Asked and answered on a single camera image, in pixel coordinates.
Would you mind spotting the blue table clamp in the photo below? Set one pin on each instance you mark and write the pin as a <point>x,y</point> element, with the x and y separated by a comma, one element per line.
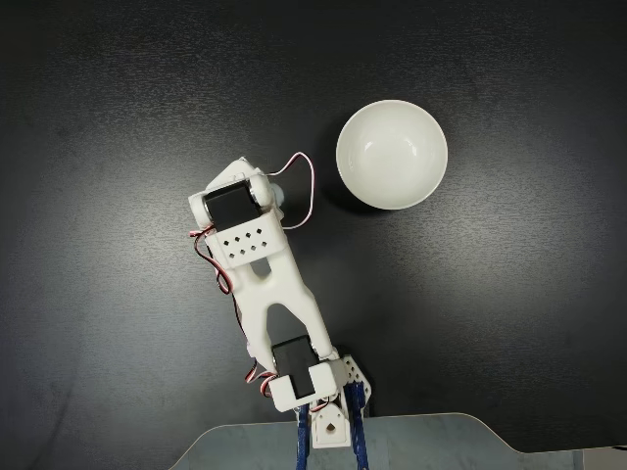
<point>303,440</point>
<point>358,426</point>

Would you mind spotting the white ceramic bowl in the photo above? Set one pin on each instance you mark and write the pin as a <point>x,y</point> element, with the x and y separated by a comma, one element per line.
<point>392,154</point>

